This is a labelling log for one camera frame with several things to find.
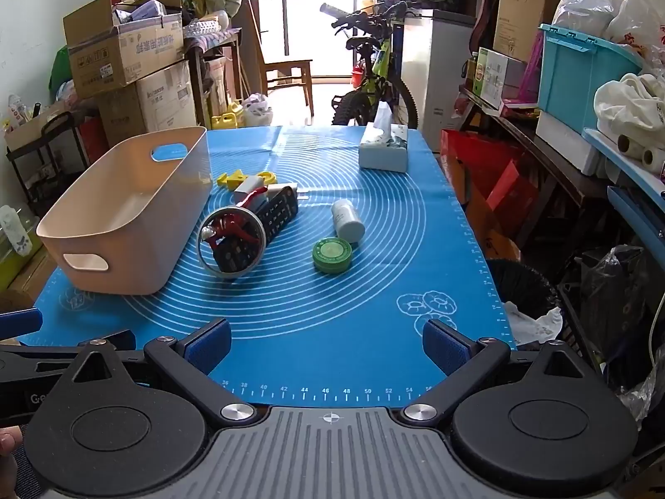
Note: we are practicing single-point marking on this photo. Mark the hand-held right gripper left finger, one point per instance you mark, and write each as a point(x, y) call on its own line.
point(210, 345)

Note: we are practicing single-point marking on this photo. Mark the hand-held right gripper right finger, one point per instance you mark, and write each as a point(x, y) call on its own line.
point(441, 345)

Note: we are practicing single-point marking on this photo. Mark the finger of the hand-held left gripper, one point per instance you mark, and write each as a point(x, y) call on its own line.
point(21, 323)
point(118, 338)

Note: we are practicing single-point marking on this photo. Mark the beige plastic basket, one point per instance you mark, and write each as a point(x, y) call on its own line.
point(130, 208)

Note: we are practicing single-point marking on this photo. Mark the person's left hand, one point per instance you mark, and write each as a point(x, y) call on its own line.
point(8, 442)

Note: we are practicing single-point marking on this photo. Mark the green clear container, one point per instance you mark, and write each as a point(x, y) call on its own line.
point(10, 267)

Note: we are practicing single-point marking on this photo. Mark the blue silicone mat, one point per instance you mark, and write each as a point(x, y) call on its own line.
point(363, 296)

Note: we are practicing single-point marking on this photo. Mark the clear round container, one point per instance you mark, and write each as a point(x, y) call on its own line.
point(249, 259)

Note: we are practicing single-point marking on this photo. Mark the black trash bin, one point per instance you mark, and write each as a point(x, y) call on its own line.
point(519, 280)

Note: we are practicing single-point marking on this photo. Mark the green round tin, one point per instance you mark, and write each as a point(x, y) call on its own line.
point(332, 254)

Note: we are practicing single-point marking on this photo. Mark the black remote control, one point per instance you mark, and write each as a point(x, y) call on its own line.
point(278, 213)

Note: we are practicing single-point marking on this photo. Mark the white pill bottle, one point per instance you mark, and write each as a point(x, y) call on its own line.
point(347, 223)

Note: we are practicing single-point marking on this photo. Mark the white adapter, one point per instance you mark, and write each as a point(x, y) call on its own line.
point(249, 185)

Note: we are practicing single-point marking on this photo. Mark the yellow toy piece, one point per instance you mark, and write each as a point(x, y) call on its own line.
point(231, 178)

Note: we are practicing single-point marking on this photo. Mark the white charger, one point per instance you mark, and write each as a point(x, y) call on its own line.
point(283, 190)

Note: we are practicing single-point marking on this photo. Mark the red bag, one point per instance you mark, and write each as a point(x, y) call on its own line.
point(478, 176)

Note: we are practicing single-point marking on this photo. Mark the small cardboard box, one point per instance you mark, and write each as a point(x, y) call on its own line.
point(31, 127)

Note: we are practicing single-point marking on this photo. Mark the tissue box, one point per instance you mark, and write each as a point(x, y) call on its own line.
point(382, 153)

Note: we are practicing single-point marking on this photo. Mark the black cart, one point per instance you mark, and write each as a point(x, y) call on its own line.
point(57, 122)

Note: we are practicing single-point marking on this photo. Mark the yellow jug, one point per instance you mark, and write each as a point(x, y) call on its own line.
point(226, 119)

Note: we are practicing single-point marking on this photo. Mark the dark wooden shelf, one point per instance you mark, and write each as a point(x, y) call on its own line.
point(524, 132)

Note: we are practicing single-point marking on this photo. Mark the white foam box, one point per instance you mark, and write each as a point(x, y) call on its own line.
point(566, 145)

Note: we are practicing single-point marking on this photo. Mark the large cardboard box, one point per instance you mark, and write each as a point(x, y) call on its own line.
point(156, 104)

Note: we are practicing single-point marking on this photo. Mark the white plastic bag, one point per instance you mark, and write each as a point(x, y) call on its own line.
point(257, 110)

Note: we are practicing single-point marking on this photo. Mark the white freezer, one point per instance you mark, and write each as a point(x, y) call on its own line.
point(441, 73)

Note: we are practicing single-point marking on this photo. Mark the paper rolls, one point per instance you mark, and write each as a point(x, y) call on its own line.
point(641, 155)

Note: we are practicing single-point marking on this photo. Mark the green white box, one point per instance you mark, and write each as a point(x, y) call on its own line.
point(493, 73)

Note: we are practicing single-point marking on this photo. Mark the red bucket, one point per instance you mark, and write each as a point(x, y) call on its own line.
point(358, 77)

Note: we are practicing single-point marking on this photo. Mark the wooden chair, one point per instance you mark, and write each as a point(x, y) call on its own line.
point(283, 70)

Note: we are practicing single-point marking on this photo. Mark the open cardboard box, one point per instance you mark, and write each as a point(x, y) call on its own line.
point(124, 52)

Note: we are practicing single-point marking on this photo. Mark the green black bicycle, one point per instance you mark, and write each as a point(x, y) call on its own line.
point(374, 67)

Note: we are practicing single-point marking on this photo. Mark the teal storage bin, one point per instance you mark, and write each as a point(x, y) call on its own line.
point(576, 83)

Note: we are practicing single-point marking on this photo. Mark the white cloth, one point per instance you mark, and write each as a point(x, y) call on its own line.
point(631, 109)

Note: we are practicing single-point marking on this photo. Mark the dark wooden table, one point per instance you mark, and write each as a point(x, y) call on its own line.
point(213, 41)

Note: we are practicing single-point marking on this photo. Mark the tall cardboard box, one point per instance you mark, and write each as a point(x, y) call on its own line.
point(524, 5)

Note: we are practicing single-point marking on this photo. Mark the white plastic bags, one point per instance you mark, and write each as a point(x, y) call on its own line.
point(613, 5)

